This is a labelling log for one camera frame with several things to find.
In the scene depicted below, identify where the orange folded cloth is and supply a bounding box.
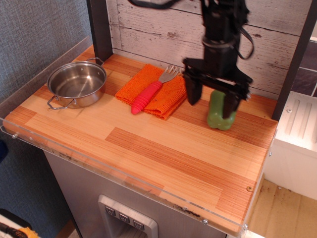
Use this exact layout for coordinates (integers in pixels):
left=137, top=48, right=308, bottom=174
left=115, top=64, right=187, bottom=119

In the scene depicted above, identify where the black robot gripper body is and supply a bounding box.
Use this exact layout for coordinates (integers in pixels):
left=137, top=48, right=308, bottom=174
left=182, top=0, right=254, bottom=100

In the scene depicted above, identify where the green toy bell pepper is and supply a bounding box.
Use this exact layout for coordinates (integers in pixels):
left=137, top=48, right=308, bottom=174
left=207, top=90, right=236, bottom=131

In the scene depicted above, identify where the ice dispenser panel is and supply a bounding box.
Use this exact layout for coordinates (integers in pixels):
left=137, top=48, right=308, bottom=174
left=98, top=194, right=159, bottom=238

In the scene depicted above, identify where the clear acrylic table edge guard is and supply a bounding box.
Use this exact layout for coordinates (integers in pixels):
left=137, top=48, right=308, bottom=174
left=3, top=113, right=277, bottom=237

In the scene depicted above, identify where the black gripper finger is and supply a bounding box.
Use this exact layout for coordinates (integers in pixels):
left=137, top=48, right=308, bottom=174
left=222, top=92, right=241, bottom=119
left=184, top=73, right=203, bottom=105

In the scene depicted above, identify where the dark post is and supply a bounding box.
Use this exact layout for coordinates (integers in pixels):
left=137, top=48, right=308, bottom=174
left=271, top=0, right=317, bottom=121
left=87, top=0, right=113, bottom=64

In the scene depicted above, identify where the white toy sink unit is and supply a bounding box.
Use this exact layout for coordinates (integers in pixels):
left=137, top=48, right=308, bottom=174
left=264, top=92, right=317, bottom=199

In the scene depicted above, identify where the small steel pot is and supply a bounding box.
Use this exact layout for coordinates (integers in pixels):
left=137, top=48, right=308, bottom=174
left=47, top=58, right=107, bottom=110

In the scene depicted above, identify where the fork with red handle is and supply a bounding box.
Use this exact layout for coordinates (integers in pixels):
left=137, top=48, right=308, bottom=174
left=131, top=64, right=180, bottom=115

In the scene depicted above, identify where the dark right post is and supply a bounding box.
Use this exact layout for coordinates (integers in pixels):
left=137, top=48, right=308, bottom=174
left=271, top=0, right=317, bottom=121

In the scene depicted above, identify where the dark left post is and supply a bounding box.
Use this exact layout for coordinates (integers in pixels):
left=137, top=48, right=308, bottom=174
left=87, top=0, right=113, bottom=64

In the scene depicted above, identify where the steel toy fridge cabinet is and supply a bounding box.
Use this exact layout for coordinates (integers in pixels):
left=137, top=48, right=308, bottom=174
left=44, top=150, right=233, bottom=238

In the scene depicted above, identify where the orange object bottom left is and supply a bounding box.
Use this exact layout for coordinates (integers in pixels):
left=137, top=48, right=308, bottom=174
left=0, top=222, right=38, bottom=238

